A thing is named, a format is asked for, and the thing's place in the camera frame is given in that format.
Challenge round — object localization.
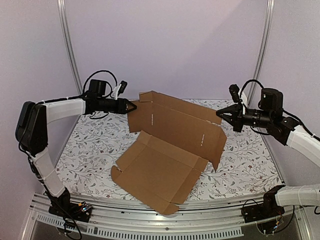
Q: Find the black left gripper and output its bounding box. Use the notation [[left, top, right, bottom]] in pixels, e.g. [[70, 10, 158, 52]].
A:
[[97, 97, 137, 115]]

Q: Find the brown cardboard box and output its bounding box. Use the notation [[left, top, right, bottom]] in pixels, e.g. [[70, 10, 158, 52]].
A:
[[110, 91, 227, 215]]

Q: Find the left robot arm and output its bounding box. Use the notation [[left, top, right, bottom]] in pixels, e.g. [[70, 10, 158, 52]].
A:
[[15, 97, 137, 198]]

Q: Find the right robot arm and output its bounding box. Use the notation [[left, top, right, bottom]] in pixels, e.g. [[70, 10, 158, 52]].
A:
[[216, 84, 320, 218]]

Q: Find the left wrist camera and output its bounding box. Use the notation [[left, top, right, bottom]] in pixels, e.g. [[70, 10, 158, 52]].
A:
[[111, 80, 128, 100]]

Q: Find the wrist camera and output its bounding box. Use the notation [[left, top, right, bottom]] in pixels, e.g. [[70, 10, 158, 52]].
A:
[[229, 84, 248, 110], [111, 80, 128, 100]]

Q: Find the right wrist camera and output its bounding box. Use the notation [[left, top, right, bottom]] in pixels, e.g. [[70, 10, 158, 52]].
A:
[[229, 84, 248, 110]]

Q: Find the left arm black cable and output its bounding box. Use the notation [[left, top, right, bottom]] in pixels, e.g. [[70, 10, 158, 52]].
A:
[[82, 70, 118, 121]]

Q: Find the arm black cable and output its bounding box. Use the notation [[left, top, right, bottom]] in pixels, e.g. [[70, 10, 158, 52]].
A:
[[238, 79, 320, 141], [82, 70, 118, 121]]

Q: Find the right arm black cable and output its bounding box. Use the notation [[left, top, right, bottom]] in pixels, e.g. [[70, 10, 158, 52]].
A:
[[238, 79, 320, 141]]

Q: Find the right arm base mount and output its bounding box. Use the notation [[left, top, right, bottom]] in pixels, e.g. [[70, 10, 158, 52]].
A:
[[241, 193, 285, 235]]

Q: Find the aluminium front rail frame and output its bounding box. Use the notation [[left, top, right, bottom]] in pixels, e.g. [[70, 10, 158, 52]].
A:
[[21, 192, 307, 240]]

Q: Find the right aluminium corner post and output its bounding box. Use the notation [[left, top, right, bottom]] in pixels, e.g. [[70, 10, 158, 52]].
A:
[[251, 0, 276, 101]]

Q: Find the aluminium corner post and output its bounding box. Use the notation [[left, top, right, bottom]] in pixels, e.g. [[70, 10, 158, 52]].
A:
[[57, 0, 83, 95], [251, 0, 276, 101]]

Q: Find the left aluminium corner post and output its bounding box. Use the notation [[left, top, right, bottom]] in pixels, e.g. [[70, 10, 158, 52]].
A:
[[57, 0, 83, 95]]

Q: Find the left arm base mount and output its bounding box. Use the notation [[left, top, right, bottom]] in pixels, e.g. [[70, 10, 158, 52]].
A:
[[48, 193, 93, 223]]

